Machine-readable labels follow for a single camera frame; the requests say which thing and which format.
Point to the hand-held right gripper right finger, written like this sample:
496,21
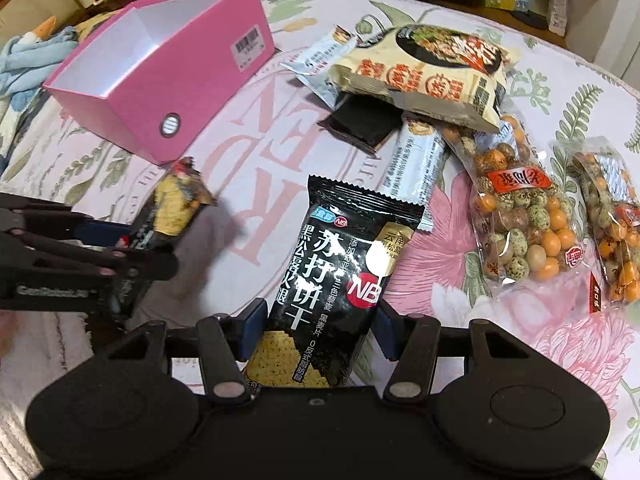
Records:
384,330

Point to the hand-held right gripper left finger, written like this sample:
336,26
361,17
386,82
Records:
252,332

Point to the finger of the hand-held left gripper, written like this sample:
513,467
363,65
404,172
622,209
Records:
102,234
145,266

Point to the yellow and black snack packet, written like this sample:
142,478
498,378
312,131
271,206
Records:
172,200

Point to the black cracker packet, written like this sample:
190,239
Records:
330,270

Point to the pink cardboard box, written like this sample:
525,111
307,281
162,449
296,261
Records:
125,102

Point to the silver snack packet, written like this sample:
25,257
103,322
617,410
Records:
415,170
310,65

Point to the clear bag of coated peanuts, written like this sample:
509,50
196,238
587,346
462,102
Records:
515,210
612,230

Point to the small black snack packet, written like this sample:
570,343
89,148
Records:
357,125

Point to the cream instant noodle packet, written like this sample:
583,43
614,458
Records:
425,77

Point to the floral bed sheet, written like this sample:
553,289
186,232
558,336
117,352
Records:
90,170

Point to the white blanket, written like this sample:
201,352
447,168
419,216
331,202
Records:
30,410

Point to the light blue plush toy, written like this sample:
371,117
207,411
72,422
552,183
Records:
30,57

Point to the light wooden cabinet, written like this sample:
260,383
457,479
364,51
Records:
30,5

